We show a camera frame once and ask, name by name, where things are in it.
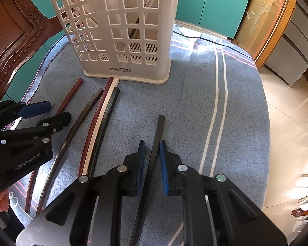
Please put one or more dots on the blue striped cloth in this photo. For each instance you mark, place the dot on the blue striped cloth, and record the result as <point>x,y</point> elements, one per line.
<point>216,119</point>

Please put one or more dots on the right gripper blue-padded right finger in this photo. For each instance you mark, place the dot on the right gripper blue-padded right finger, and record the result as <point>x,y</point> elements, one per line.
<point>174,173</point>

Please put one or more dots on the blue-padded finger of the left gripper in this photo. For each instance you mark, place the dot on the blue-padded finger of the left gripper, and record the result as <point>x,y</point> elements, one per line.
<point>36,109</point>
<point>49,126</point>

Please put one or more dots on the black chopstick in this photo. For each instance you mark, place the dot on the black chopstick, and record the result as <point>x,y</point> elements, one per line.
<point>101,132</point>
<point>137,229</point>

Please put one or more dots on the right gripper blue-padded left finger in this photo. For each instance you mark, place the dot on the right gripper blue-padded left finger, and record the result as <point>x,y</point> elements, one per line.
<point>127,177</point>

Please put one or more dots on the white plastic utensil basket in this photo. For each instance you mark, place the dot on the white plastic utensil basket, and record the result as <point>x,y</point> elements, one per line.
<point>125,39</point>

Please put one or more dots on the carved dark wooden chair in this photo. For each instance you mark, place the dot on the carved dark wooden chair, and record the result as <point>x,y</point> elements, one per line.
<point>23,30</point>

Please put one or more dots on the glass sliding door wooden frame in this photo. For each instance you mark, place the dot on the glass sliding door wooden frame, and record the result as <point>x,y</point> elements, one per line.
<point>262,27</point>

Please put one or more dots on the silver multi-door refrigerator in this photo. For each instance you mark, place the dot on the silver multi-door refrigerator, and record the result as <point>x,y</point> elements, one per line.
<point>289,59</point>

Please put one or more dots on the person's left hand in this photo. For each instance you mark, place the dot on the person's left hand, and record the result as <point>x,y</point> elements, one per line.
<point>4,201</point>

